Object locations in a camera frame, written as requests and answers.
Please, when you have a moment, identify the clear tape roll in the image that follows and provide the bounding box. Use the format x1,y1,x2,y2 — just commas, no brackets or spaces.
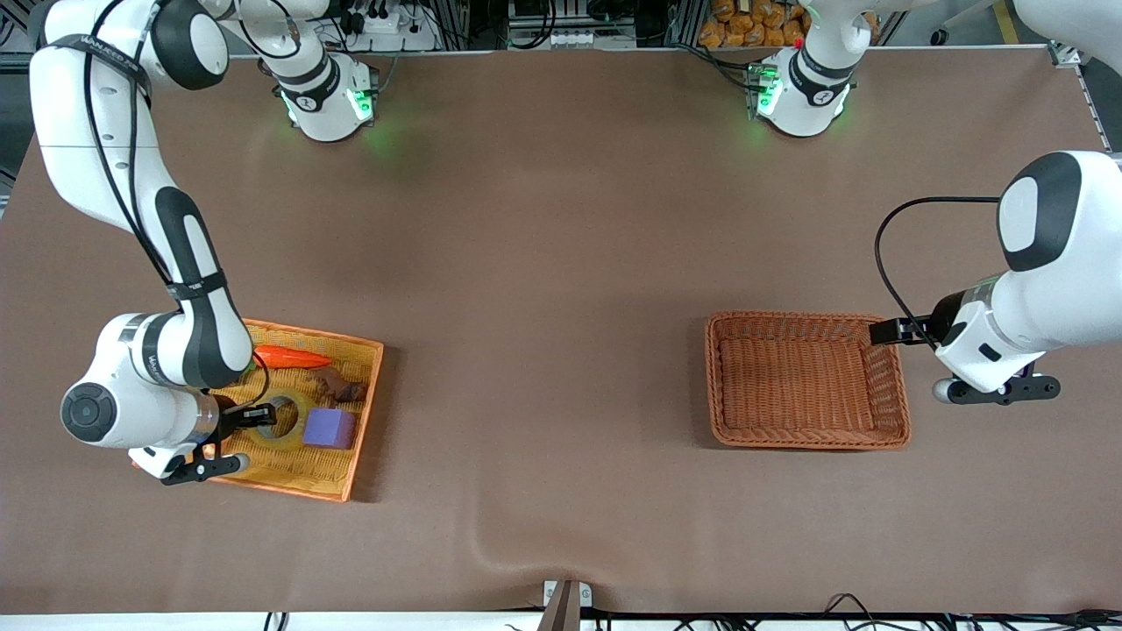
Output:
238,391,310,455

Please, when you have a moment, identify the orange toy carrot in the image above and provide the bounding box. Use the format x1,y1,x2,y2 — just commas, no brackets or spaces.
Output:
252,344,335,370

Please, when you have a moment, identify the yellow wicker basket orange rim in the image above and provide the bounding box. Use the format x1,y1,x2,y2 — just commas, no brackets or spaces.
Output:
131,318,385,503

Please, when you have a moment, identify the purple cube block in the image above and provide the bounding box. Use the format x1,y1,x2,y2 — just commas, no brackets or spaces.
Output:
302,408,360,451

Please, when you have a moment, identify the brown toy lion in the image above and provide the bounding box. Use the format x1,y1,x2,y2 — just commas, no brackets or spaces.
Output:
309,366,370,407

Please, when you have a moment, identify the brown wicker basket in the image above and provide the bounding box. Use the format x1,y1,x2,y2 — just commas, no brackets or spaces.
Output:
705,311,913,451

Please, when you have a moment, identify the bag of orange snacks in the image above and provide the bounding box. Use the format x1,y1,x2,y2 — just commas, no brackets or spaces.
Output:
698,0,883,50

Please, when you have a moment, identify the brown table cloth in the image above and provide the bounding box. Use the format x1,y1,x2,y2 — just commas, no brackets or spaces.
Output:
0,48,1122,615

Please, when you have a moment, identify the white power strip with plugs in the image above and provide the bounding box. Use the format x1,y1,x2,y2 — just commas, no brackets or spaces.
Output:
344,0,441,53

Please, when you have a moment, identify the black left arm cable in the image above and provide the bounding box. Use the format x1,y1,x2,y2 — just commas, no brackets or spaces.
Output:
873,195,1005,348

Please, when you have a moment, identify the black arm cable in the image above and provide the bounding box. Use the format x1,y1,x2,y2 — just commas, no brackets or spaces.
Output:
82,0,274,415
873,195,1005,348

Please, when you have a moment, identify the black cable bundle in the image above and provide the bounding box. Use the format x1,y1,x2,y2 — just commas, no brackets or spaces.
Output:
954,606,1122,629

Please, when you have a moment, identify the aluminium corner bracket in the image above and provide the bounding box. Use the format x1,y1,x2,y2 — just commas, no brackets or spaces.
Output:
1050,39,1097,70

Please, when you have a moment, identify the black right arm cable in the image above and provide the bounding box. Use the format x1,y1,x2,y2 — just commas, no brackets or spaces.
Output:
82,0,274,415

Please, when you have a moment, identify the metal mounting bracket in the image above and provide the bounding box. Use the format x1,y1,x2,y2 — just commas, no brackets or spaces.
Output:
536,578,594,631

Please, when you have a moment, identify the aluminium frame profile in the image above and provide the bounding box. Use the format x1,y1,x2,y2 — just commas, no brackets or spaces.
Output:
0,0,41,71

